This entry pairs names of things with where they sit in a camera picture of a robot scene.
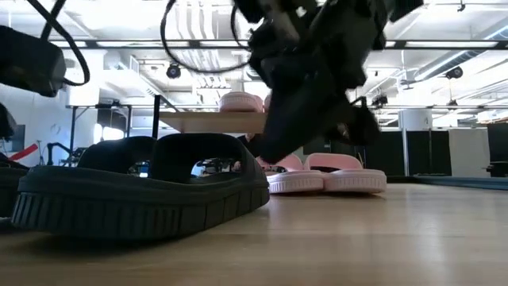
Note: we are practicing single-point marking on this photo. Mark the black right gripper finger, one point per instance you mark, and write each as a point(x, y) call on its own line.
point(357, 127)
point(297, 119)

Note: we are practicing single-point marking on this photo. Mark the black foam slide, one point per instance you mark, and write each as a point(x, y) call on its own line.
point(115, 153)
point(119, 206)

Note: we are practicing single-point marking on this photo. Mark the red bar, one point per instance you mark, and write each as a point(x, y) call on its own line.
point(24, 152)

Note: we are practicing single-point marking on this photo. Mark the white column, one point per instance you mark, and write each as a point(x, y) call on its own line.
point(416, 119)

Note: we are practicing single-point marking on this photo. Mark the black partition panel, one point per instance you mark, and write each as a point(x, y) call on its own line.
point(428, 155)

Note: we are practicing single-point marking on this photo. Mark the white partition panel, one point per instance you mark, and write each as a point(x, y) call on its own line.
point(470, 149)

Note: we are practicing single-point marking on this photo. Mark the blue floor mat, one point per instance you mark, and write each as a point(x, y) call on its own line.
point(468, 183)

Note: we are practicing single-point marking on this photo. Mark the dark wall screen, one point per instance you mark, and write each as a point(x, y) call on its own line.
point(20, 139)

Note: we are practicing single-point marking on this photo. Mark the black ceiling camera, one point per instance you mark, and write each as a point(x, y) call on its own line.
point(173, 71)
point(454, 72)
point(452, 104)
point(380, 100)

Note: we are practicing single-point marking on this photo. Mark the round white wall clock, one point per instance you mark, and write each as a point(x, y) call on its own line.
point(55, 128)

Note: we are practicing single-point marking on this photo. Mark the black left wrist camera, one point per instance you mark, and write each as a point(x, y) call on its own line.
point(31, 59)

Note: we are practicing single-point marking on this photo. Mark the black overhead frame bar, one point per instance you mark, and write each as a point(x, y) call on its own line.
point(194, 44)

